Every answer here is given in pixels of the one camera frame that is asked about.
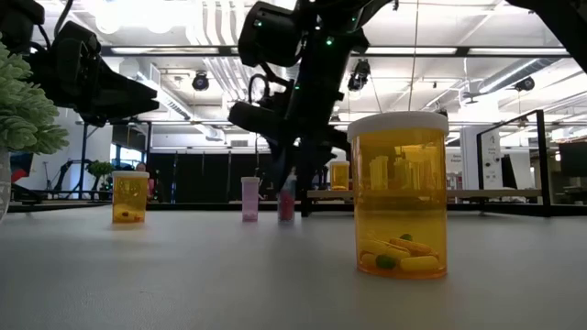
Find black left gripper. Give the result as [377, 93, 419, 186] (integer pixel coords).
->
[26, 20, 161, 128]

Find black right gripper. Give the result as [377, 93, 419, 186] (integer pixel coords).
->
[273, 89, 352, 193]

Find large orange pill bottle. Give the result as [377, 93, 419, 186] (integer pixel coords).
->
[111, 170, 150, 226]
[347, 110, 450, 281]
[329, 160, 351, 192]

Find blue bottle red pills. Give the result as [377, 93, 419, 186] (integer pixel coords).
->
[277, 176, 297, 225]

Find small pink pill bottle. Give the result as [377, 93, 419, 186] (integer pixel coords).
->
[240, 176, 260, 224]

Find person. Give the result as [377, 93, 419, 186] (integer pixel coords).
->
[134, 161, 157, 203]

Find background potted plant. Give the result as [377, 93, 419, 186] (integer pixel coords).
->
[86, 159, 116, 192]

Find black ceiling spotlight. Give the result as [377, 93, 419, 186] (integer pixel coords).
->
[513, 76, 537, 94]
[346, 58, 372, 93]
[191, 71, 211, 93]

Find black overhead beam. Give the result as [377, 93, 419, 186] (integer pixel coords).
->
[99, 44, 572, 59]

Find black partition curtain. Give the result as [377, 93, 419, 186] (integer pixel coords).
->
[147, 150, 304, 204]

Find green artificial potted plant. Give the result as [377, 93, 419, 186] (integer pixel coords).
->
[0, 31, 70, 226]

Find grey table mat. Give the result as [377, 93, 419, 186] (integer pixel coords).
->
[0, 203, 587, 330]

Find black background screen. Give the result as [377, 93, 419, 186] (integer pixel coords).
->
[557, 140, 587, 179]

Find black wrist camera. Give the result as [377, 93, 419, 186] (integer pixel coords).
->
[227, 99, 288, 141]

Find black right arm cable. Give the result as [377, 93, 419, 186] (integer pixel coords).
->
[247, 72, 272, 107]

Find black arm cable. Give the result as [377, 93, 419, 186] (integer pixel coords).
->
[52, 0, 75, 40]
[247, 72, 272, 107]

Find black metal table frame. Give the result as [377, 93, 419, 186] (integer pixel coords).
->
[7, 200, 587, 218]

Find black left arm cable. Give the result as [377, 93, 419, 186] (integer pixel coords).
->
[52, 0, 75, 40]

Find wooden shelf black metal frame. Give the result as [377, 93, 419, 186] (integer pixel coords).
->
[299, 109, 550, 218]

